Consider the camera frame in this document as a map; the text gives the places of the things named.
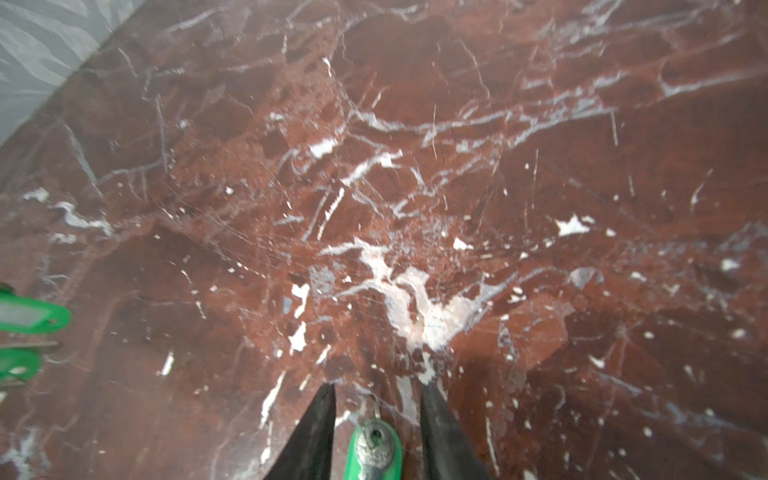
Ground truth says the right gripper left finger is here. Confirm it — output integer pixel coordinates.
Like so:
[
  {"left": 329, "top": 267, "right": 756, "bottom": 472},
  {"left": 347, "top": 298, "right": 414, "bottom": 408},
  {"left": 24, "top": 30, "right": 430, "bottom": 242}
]
[{"left": 265, "top": 383, "right": 336, "bottom": 480}]

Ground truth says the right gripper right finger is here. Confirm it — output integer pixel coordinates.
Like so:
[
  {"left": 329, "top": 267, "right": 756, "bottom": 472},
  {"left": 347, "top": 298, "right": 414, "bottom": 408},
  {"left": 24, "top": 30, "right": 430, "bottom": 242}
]
[{"left": 420, "top": 383, "right": 491, "bottom": 480}]

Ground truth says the green key tag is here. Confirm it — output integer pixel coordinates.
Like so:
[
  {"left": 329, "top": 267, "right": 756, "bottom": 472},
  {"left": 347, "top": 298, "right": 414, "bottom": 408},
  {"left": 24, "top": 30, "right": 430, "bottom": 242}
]
[
  {"left": 1, "top": 348, "right": 43, "bottom": 382},
  {"left": 343, "top": 418, "right": 403, "bottom": 480},
  {"left": 0, "top": 286, "right": 71, "bottom": 335}
]

